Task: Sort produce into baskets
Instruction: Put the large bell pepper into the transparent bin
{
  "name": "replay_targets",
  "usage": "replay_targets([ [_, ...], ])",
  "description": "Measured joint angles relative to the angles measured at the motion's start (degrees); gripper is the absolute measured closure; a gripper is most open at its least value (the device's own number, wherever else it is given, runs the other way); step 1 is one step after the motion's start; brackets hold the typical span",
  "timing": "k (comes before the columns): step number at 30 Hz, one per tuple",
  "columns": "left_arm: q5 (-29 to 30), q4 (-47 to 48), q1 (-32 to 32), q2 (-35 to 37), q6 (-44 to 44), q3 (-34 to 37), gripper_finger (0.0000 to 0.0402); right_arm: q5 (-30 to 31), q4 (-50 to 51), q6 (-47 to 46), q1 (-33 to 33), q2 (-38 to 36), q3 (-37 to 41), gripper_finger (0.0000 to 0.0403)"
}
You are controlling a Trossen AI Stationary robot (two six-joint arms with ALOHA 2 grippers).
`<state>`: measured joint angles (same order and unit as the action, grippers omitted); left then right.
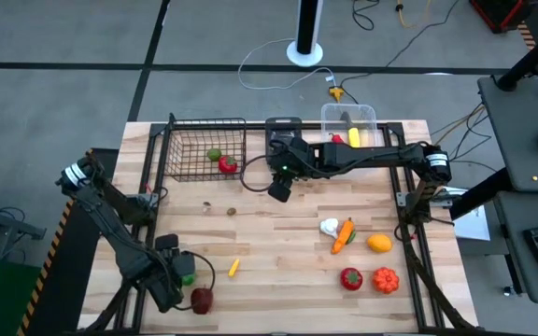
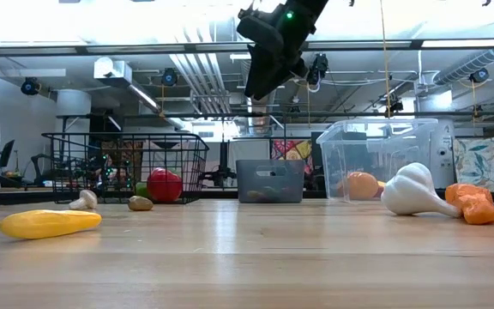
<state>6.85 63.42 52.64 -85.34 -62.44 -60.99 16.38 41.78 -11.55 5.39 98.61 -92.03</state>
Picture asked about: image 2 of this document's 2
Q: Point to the yellow squash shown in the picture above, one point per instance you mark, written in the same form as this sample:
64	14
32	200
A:
381	184

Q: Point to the long orange pepper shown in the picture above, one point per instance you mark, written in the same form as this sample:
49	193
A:
472	206

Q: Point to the white cabinet machine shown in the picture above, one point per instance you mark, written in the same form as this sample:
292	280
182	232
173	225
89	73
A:
442	163

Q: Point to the small brown potato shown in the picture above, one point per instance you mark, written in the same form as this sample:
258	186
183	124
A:
140	203

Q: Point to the small green pepper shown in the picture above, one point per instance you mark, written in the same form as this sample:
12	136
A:
273	193

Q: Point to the red bell pepper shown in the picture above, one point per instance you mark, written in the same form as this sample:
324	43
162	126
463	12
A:
164	185

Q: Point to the small yellow pepper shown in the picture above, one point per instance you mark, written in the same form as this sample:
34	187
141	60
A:
50	223
254	195

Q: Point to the black tilted monitor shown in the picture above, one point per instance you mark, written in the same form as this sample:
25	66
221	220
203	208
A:
7	152

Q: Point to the clear plastic bin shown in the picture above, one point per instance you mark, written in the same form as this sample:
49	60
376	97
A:
418	141

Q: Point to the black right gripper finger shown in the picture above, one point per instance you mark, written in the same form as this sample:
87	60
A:
257	79
275	83

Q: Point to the colourful abstract poster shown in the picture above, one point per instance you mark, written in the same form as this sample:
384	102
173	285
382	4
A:
292	150

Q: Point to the spiral metal air duct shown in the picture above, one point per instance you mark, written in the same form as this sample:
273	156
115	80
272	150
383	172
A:
465	66

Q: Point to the grey plastic bin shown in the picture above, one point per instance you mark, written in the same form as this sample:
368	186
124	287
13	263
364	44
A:
290	180

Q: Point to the white garlic bulb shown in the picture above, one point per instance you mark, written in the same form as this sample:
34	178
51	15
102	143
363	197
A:
410	191

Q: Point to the smooth orange round vegetable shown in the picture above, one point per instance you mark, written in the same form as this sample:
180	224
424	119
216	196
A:
358	186

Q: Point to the green lime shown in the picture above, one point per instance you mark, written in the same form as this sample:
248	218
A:
141	190

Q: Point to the white mushroom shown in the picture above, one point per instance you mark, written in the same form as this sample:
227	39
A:
87	198

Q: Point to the black overhead crossbar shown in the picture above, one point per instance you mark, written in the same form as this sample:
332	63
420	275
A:
144	48

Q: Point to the leaf patterned wall panel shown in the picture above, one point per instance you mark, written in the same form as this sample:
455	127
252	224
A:
478	163

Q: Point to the white ceiling air unit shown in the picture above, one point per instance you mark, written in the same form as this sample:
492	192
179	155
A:
118	73

